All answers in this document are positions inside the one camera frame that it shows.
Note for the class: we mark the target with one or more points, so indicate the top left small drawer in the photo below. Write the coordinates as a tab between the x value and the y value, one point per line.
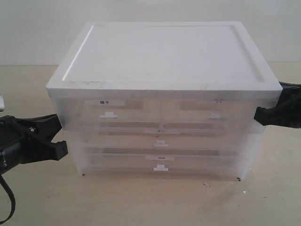
121	113

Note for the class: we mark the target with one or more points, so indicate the wide clear drawer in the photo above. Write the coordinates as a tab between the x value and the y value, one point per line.
204	162
203	144

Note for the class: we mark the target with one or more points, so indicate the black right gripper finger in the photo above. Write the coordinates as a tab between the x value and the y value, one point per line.
290	98
289	117

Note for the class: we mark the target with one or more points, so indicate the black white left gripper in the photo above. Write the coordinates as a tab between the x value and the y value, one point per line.
24	141

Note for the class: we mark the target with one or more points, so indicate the white translucent drawer cabinet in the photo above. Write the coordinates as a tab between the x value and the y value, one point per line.
203	61

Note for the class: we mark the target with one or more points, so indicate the top right small drawer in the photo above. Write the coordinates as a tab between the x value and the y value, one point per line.
217	114

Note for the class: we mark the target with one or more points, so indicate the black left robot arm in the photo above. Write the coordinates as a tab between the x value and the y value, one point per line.
10	193

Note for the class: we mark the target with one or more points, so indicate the small drawer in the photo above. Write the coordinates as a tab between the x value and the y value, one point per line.
217	114
121	113

